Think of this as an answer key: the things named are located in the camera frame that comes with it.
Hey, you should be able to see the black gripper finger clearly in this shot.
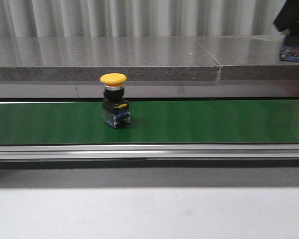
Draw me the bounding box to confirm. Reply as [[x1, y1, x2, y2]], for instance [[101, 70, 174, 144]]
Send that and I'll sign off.
[[273, 0, 299, 32]]

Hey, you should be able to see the yellow push button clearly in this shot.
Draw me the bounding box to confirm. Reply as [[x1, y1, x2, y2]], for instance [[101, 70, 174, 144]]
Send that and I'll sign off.
[[100, 73, 131, 128]]

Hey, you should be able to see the grey stone slab right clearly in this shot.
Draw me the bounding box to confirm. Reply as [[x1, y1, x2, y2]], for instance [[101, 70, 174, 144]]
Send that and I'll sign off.
[[195, 35, 299, 81]]

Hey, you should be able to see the grey stone slab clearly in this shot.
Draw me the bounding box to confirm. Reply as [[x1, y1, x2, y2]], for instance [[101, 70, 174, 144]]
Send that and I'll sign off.
[[0, 37, 218, 82], [195, 35, 299, 81]]

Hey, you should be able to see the green conveyor belt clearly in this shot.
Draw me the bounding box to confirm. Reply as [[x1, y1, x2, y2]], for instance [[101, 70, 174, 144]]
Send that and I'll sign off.
[[0, 100, 299, 145]]

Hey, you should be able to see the grey stone slab left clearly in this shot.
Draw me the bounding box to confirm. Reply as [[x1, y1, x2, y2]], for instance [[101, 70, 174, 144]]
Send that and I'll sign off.
[[0, 37, 218, 82]]

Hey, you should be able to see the grey corrugated curtain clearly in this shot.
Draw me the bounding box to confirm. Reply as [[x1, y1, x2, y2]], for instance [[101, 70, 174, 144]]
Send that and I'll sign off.
[[0, 0, 299, 38]]

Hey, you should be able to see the aluminium conveyor side rail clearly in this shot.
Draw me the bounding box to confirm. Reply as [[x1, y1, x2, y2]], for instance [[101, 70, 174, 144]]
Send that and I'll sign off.
[[0, 143, 299, 169]]

